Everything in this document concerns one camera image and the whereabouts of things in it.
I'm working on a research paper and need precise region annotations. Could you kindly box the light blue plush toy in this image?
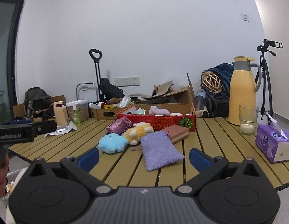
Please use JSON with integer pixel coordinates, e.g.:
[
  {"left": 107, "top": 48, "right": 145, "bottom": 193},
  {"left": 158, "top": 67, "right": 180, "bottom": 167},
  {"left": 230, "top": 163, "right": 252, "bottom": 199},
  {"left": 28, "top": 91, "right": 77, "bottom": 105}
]
[{"left": 98, "top": 133, "right": 128, "bottom": 154}]

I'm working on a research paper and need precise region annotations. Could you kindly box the purple linen sachet pouch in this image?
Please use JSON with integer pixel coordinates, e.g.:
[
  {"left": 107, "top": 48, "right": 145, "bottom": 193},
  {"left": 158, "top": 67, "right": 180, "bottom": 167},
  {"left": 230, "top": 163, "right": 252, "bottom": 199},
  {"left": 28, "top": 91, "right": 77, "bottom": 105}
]
[{"left": 140, "top": 131, "right": 184, "bottom": 171}]

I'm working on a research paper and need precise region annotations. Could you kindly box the pink satin bow scrunchie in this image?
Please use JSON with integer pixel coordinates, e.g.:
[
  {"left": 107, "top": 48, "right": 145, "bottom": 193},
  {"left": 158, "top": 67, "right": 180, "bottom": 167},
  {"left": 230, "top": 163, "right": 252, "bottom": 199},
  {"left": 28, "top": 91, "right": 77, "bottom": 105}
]
[{"left": 106, "top": 116, "right": 133, "bottom": 135}]

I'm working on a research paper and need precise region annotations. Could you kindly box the yellow white plush hamster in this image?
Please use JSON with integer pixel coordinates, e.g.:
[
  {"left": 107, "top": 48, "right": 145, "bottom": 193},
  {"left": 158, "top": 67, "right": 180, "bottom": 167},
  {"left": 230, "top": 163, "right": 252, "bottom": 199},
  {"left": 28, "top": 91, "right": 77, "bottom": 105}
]
[{"left": 123, "top": 122, "right": 154, "bottom": 146}]

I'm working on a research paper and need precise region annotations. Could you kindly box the lilac fluffy towel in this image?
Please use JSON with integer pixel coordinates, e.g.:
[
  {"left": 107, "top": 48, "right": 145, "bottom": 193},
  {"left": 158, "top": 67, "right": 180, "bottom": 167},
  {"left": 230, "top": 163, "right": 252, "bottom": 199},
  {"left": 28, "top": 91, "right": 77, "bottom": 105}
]
[{"left": 150, "top": 106, "right": 170, "bottom": 116}]

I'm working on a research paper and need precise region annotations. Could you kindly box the person's left hand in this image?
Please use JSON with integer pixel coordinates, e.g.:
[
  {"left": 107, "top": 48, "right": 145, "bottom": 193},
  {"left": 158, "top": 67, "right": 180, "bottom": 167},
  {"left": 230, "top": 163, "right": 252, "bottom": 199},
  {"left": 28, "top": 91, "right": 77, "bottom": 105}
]
[{"left": 0, "top": 154, "right": 9, "bottom": 198}]

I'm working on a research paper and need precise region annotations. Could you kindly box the dark backpack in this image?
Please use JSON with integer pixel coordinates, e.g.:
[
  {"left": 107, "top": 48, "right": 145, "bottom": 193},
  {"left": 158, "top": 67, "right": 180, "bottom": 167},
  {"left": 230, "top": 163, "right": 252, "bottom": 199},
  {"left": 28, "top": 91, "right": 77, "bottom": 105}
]
[{"left": 24, "top": 87, "right": 54, "bottom": 121}]

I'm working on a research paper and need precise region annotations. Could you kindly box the white paper packet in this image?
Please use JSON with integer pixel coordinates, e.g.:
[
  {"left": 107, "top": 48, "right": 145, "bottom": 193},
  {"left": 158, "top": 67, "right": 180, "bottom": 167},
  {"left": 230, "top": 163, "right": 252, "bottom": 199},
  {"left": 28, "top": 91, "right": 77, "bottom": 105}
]
[{"left": 45, "top": 121, "right": 77, "bottom": 137}]

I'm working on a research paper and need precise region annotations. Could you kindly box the beige carton box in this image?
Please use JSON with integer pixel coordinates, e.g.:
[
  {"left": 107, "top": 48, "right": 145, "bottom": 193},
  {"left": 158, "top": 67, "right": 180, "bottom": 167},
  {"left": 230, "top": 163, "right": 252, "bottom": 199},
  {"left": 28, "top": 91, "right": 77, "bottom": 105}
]
[{"left": 53, "top": 101, "right": 70, "bottom": 126}]

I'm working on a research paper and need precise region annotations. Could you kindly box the green soap bottle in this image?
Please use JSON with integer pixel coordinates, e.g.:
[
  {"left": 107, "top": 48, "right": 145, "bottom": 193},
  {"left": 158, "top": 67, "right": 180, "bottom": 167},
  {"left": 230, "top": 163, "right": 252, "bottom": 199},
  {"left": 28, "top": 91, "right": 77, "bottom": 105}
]
[{"left": 72, "top": 103, "right": 81, "bottom": 125}]

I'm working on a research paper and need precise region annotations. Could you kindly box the clear grain container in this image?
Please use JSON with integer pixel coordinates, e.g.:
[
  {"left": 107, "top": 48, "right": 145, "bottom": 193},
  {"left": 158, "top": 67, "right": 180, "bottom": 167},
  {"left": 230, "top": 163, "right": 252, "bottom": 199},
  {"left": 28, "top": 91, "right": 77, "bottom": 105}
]
[{"left": 66, "top": 100, "right": 89, "bottom": 123}]

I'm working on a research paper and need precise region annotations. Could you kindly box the small brown cardboard tray box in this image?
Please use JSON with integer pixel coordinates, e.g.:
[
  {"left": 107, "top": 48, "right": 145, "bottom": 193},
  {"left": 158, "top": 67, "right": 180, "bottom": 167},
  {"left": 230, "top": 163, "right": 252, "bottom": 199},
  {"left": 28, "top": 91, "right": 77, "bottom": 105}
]
[{"left": 90, "top": 98, "right": 124, "bottom": 120}]

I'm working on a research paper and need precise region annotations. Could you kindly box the black suitcase bag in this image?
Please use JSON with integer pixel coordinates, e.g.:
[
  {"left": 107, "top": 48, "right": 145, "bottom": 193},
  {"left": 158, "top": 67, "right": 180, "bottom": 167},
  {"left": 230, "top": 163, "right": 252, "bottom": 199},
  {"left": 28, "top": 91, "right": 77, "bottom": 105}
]
[{"left": 205, "top": 94, "right": 229, "bottom": 118}]

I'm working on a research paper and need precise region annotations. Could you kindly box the white lint roller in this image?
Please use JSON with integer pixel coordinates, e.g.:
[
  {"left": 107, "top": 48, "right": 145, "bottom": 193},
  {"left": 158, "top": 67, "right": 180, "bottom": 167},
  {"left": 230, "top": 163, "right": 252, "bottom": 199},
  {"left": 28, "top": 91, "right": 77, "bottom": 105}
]
[{"left": 89, "top": 102, "right": 107, "bottom": 109}]

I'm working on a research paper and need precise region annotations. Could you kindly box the white round pad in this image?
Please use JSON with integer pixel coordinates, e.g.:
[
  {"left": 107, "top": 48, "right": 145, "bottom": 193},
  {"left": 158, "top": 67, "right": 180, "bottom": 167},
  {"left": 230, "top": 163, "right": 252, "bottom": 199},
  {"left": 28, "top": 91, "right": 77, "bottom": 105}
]
[{"left": 170, "top": 113, "right": 182, "bottom": 116}]

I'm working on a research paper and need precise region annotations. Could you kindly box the glass with white candle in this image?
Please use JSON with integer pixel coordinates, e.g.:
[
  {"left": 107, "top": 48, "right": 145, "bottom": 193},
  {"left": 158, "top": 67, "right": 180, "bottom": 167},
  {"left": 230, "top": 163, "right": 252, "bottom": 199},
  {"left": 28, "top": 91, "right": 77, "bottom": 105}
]
[{"left": 239, "top": 105, "right": 259, "bottom": 135}]

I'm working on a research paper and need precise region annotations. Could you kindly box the blue lid water bottle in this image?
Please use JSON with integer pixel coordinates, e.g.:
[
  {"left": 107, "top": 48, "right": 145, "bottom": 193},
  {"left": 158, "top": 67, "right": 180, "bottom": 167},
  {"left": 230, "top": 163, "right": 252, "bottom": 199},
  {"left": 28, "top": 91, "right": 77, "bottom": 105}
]
[{"left": 194, "top": 89, "right": 206, "bottom": 111}]

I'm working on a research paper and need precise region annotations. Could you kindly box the red orange cardboard box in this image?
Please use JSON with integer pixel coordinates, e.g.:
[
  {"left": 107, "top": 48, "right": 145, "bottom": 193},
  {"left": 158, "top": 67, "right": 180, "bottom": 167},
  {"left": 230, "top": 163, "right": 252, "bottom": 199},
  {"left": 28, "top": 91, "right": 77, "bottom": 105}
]
[{"left": 117, "top": 103, "right": 197, "bottom": 132}]

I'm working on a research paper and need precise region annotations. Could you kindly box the purple tissue box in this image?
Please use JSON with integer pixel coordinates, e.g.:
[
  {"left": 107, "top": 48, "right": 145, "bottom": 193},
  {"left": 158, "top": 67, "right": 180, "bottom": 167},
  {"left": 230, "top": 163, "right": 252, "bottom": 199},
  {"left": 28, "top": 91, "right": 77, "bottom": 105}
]
[{"left": 255, "top": 115, "right": 289, "bottom": 163}]

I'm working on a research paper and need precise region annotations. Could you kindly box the large open cardboard box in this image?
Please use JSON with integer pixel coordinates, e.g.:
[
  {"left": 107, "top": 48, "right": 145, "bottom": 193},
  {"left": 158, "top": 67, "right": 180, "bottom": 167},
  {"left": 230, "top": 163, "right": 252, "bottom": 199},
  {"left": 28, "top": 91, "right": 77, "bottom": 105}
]
[{"left": 131, "top": 74, "right": 194, "bottom": 104}]

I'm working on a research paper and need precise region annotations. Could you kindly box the black bag on trolley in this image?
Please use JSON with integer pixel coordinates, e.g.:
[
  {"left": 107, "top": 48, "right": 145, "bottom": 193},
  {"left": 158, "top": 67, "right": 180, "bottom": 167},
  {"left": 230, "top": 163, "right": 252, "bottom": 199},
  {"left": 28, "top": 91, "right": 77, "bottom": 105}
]
[{"left": 99, "top": 78, "right": 125, "bottom": 100}]

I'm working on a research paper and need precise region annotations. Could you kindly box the clear iridescent plastic bag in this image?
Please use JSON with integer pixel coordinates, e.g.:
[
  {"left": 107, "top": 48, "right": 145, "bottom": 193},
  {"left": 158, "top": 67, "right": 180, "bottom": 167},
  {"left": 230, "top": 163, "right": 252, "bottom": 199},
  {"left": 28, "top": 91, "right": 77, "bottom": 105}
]
[{"left": 133, "top": 108, "right": 146, "bottom": 115}]

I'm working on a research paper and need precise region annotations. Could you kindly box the woven rattan ball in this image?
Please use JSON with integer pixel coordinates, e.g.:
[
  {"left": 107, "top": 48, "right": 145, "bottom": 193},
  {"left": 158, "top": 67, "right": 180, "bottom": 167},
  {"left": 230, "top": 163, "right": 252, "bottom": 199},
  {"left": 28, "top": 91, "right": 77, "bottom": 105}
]
[{"left": 201, "top": 70, "right": 223, "bottom": 94}]

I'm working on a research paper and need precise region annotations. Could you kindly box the beige fleece insole mat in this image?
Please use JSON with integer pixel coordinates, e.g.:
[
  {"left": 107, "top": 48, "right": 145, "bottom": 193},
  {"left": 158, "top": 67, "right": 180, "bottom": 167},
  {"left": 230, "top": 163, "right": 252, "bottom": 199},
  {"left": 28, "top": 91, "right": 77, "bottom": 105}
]
[{"left": 129, "top": 80, "right": 173, "bottom": 99}]

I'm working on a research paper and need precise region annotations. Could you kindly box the yellow thermos jug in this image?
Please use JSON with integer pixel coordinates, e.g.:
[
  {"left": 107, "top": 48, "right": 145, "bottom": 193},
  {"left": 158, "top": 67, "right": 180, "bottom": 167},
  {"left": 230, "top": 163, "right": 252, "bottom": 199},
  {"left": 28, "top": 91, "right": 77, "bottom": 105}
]
[{"left": 228, "top": 56, "right": 261, "bottom": 126}]

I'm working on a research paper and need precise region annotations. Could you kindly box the dark blue velvet cloth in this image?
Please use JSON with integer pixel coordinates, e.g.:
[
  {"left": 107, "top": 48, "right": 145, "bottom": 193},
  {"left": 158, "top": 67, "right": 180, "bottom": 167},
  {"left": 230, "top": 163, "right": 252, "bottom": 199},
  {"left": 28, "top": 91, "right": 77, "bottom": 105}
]
[{"left": 205, "top": 63, "right": 234, "bottom": 99}]

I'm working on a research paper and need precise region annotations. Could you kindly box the silver metal chair frame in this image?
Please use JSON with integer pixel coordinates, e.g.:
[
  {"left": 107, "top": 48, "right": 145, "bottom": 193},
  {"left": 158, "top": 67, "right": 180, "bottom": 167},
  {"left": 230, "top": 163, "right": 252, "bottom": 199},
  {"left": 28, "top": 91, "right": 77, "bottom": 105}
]
[{"left": 75, "top": 83, "right": 99, "bottom": 102}]

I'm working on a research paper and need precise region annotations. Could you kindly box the black camera tripod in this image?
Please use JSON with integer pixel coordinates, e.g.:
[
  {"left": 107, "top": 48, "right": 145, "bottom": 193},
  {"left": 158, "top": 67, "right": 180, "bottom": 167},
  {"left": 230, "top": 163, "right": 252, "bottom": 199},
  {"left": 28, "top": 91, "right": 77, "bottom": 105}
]
[{"left": 255, "top": 38, "right": 283, "bottom": 123}]

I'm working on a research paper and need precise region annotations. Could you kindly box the white wall socket strip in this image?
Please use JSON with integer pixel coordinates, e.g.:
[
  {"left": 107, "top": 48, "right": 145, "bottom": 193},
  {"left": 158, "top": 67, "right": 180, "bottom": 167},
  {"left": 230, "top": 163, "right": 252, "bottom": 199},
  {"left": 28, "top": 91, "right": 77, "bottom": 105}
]
[{"left": 114, "top": 76, "right": 140, "bottom": 87}]

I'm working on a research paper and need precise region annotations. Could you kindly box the white wall switch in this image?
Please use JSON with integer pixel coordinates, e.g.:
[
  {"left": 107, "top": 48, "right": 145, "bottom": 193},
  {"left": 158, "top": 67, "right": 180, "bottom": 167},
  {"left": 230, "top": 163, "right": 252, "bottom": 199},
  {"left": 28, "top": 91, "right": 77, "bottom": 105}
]
[{"left": 241, "top": 13, "right": 250, "bottom": 22}]

